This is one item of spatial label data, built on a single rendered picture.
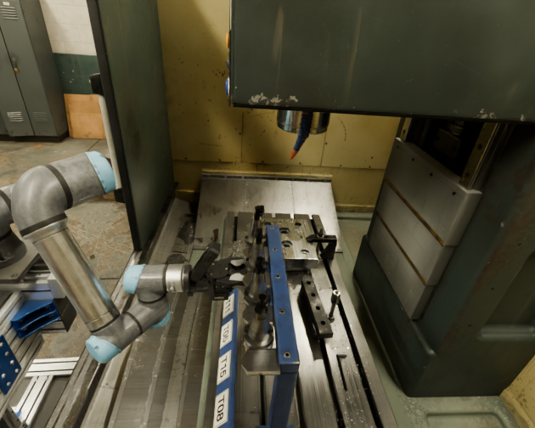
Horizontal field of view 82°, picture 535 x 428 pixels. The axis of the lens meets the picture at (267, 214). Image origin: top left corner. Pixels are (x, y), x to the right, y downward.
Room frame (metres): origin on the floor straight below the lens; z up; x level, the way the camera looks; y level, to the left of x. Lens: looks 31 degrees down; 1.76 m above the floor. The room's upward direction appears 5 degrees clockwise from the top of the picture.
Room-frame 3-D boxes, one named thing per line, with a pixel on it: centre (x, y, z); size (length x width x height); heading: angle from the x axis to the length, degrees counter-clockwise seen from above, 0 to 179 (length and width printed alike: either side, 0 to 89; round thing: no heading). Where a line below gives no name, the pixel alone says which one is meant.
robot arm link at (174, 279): (0.61, 0.22, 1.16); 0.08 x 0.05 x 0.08; 6
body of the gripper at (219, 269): (0.62, 0.14, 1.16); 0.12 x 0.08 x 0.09; 96
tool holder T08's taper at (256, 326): (0.41, 0.00, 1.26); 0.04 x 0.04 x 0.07
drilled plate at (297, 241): (1.09, -0.09, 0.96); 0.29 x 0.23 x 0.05; 6
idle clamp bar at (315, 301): (0.76, -0.19, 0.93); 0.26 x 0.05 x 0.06; 11
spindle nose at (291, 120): (0.96, -0.08, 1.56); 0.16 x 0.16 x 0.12
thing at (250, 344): (0.41, 0.00, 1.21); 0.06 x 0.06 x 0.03
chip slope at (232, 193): (1.62, -0.01, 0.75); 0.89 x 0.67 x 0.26; 96
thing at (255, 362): (0.36, -0.01, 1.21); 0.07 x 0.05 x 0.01; 96
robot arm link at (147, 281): (0.61, 0.30, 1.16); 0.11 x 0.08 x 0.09; 96
